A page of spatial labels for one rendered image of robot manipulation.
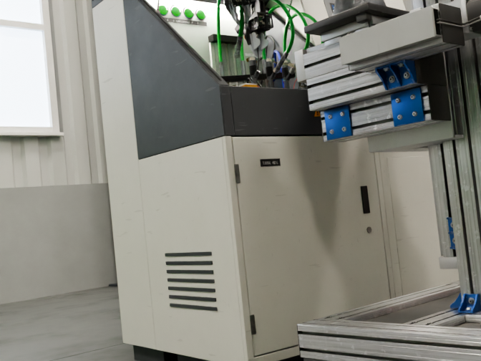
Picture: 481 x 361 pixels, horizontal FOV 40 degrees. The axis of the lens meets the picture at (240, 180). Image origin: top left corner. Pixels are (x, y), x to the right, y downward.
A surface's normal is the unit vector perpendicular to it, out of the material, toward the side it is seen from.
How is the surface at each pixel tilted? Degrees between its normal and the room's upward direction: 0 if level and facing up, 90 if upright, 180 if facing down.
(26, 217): 90
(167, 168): 90
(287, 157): 90
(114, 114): 90
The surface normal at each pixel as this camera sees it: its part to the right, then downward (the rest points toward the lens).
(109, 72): -0.80, 0.05
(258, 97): 0.59, -0.11
